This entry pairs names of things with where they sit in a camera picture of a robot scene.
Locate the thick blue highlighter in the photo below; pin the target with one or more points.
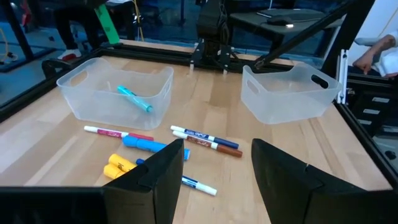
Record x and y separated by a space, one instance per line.
143 144

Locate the silver frame bracket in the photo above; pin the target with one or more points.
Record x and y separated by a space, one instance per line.
342 77

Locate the black operator desk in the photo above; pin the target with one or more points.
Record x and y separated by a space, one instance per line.
255 29

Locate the person's hand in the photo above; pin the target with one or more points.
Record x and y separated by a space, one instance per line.
365 62

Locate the black diagonal frame strut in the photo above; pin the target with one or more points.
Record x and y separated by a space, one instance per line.
311 30

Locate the red dry-erase marker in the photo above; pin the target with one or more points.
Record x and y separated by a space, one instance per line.
109 133

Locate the yellow highlighter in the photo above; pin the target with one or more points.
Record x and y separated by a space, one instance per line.
112 171
121 161

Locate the person's foot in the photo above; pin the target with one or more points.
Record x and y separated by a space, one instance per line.
70 55

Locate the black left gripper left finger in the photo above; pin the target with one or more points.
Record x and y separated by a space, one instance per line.
77 205

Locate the black frame upright post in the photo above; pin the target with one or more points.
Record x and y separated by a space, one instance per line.
348 34

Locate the person's leg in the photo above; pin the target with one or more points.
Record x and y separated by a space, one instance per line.
71 28

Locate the black computer mouse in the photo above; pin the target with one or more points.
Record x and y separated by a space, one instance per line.
280 21

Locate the brown dry-erase marker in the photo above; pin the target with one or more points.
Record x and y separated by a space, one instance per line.
211 144

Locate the teal highlighter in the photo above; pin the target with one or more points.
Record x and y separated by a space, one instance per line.
135 99

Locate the blue dry-erase marker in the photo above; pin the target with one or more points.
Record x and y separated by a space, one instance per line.
202 136
199 186

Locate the black aluminium table frame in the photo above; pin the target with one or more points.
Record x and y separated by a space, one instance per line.
140 51

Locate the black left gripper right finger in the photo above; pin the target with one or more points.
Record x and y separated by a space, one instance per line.
311 199

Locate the person's forearm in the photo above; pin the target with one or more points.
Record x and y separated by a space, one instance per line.
384 43

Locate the green highlighter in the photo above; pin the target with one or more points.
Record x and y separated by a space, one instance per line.
107 25

